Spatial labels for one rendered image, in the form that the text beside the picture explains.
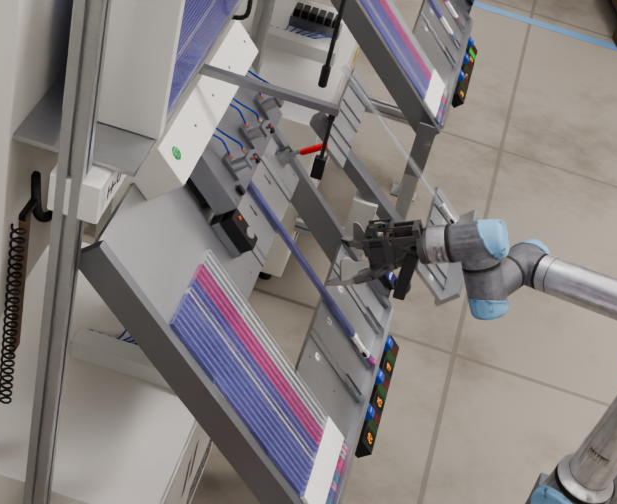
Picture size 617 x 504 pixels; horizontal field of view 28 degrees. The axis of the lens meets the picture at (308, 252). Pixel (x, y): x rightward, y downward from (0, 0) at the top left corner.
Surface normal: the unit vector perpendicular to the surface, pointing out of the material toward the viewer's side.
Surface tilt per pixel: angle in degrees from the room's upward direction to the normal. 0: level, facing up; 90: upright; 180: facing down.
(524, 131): 0
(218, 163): 47
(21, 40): 90
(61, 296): 90
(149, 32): 90
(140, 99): 90
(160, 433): 0
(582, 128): 0
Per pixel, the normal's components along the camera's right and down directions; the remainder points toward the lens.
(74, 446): 0.21, -0.76
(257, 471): -0.22, 0.58
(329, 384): 0.83, -0.29
